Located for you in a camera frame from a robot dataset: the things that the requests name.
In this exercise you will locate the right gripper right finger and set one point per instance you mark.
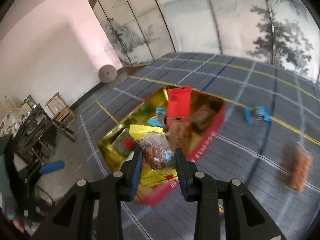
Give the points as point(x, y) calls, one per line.
point(245, 218)

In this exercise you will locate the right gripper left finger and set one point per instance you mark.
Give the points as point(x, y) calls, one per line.
point(71, 217)

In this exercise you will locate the clear bag orange snacks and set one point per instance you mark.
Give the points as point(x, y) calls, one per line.
point(296, 162)

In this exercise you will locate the yellow brown pastry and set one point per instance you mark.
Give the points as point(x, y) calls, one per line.
point(158, 158)

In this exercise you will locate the blue foam roller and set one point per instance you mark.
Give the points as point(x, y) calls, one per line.
point(52, 167)

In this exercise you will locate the dark wooden shelf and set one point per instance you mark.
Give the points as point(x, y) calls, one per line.
point(31, 140)

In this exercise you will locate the wooden chair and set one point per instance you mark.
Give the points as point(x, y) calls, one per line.
point(63, 116)

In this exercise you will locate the blue wrapped cookie pack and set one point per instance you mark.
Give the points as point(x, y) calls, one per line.
point(256, 113)

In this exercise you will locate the red toffee snack box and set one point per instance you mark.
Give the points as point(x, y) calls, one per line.
point(193, 134)

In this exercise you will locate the red packet in box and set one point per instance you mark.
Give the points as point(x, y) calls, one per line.
point(179, 102)

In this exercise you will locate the round stone disc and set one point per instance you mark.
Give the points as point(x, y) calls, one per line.
point(107, 73)

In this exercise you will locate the painted folding screen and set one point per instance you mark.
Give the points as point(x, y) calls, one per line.
point(284, 33)

